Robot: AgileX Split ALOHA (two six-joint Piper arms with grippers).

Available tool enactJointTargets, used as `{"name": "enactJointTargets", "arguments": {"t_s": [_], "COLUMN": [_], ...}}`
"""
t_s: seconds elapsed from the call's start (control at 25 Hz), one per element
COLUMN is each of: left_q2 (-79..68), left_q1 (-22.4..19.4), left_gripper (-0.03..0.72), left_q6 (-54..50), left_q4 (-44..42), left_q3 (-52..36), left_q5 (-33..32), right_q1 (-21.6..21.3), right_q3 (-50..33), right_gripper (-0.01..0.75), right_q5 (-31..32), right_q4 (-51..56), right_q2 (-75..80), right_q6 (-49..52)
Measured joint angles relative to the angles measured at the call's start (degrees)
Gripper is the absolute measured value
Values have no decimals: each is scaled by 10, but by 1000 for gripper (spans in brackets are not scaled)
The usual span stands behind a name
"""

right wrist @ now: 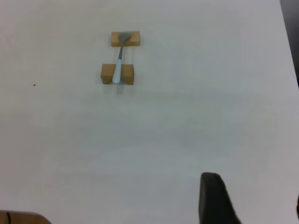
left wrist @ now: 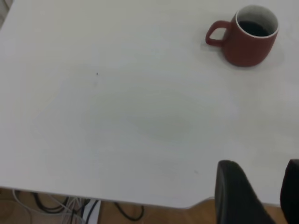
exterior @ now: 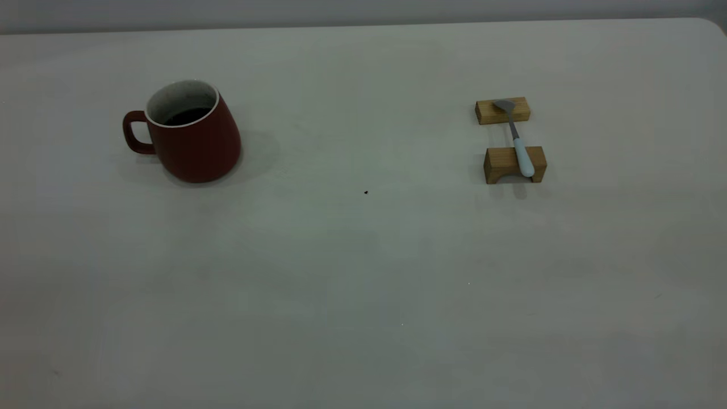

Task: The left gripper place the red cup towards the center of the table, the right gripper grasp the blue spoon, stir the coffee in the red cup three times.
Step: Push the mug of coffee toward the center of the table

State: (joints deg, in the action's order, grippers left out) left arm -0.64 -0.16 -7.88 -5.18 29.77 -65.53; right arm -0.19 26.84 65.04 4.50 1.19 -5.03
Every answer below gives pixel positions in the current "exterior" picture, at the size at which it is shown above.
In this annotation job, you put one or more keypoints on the rectangular wooden block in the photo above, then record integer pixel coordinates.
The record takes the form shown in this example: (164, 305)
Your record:
(488, 112)

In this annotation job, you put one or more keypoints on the arched wooden block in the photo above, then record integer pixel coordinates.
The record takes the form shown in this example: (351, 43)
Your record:
(502, 162)

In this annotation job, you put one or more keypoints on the red ceramic mug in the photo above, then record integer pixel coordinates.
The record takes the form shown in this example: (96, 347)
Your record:
(196, 147)

